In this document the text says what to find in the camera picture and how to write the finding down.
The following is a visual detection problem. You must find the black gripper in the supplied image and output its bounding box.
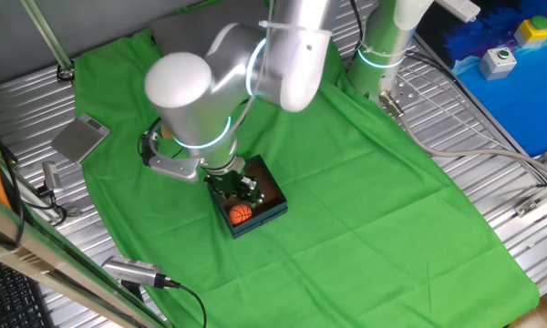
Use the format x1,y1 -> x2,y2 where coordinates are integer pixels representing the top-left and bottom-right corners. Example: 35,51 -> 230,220
203,167 -> 266,207

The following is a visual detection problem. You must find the small orange basketball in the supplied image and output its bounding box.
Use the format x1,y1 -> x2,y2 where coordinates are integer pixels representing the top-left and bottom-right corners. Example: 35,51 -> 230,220
227,202 -> 254,228

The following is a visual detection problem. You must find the dark green gift box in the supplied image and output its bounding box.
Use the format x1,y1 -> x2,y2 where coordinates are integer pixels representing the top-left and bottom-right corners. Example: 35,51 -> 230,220
206,153 -> 289,240

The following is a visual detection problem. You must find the grey box green button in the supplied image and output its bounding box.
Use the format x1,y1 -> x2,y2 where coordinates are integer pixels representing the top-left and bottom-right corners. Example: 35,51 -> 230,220
478,46 -> 518,81

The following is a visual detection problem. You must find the yellow box green button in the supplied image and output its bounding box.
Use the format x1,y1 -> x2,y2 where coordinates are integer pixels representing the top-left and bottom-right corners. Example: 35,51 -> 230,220
513,15 -> 547,50

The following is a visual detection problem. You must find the green cloth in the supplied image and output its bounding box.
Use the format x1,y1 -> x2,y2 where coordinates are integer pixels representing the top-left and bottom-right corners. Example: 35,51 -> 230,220
72,0 -> 542,328

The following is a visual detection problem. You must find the silver digital scale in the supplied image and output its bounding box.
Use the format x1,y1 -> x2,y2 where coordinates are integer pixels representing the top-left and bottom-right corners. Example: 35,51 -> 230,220
50,113 -> 111,165

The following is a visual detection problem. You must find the black keyboard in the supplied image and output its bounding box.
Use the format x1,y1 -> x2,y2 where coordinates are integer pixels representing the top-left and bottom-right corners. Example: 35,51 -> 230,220
0,253 -> 54,328

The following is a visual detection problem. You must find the white power strip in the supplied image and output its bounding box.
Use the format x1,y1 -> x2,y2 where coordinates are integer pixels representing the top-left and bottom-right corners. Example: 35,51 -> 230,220
435,0 -> 482,24

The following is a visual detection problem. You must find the blue printed mat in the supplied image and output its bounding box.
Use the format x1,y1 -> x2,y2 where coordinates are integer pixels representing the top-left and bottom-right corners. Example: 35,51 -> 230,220
414,0 -> 547,159

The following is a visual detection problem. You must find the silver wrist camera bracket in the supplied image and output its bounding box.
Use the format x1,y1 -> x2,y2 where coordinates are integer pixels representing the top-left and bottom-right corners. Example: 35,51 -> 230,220
148,153 -> 205,184

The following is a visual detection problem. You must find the ribbed silver camera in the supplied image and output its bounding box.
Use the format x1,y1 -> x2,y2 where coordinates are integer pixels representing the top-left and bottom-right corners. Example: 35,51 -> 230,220
100,254 -> 181,291

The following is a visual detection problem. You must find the thin black camera cable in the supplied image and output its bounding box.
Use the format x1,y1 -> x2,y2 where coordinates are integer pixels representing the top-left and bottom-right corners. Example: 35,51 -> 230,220
25,181 -> 70,228

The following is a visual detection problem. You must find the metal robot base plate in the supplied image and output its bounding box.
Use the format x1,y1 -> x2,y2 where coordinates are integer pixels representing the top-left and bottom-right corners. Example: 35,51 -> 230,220
377,75 -> 420,111

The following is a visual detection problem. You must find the wooden table frame bar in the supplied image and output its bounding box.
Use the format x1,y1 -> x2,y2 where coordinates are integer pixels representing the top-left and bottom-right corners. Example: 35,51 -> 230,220
0,187 -> 174,328

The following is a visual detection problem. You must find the thick black cable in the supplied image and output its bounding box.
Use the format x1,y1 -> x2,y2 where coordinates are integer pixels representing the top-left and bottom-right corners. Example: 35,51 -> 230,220
0,108 -> 26,251

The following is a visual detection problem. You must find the grey conduit hose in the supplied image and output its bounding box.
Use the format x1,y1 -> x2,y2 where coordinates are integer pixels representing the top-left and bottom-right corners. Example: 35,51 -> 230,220
378,91 -> 547,182

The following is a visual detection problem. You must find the aluminium frame pole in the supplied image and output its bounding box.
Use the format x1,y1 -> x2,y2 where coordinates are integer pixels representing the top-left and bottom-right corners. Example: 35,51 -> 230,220
19,0 -> 77,84

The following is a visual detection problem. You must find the aluminium profile bracket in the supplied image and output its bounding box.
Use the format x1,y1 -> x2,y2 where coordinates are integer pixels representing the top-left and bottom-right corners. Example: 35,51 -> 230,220
512,175 -> 547,219

